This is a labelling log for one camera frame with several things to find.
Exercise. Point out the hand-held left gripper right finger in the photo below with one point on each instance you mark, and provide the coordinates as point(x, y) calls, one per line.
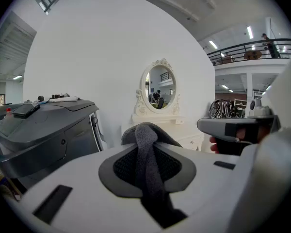
point(208, 190)

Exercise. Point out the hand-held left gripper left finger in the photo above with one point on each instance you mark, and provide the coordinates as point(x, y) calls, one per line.
point(87, 178)

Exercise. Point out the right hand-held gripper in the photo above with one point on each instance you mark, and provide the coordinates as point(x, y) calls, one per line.
point(262, 122)

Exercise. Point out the grey cloth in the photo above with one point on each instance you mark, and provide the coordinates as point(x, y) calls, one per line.
point(146, 154)

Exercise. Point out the white dressing table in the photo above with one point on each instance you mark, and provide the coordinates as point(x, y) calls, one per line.
point(174, 130)

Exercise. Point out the person's right hand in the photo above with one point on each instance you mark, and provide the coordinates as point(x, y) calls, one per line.
point(214, 144)

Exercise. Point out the white rectangular remote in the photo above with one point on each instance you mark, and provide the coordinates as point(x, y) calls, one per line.
point(63, 99)

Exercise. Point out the ceiling light tube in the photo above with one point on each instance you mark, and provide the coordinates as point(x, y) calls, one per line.
point(213, 44)
point(250, 32)

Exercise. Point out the round wooden table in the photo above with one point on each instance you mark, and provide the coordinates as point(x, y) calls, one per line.
point(252, 54)

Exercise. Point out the black tape roll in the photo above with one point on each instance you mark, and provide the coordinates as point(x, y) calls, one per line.
point(41, 99)

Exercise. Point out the black rectangular case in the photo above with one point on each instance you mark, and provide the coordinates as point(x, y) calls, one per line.
point(25, 110)

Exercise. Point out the black mezzanine railing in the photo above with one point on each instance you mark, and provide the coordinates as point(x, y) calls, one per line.
point(257, 42)

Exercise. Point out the red cap bottle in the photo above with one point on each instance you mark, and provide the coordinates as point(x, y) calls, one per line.
point(8, 113)

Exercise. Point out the oval mirror white carved frame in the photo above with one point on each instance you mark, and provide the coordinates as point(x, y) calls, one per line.
point(162, 86)

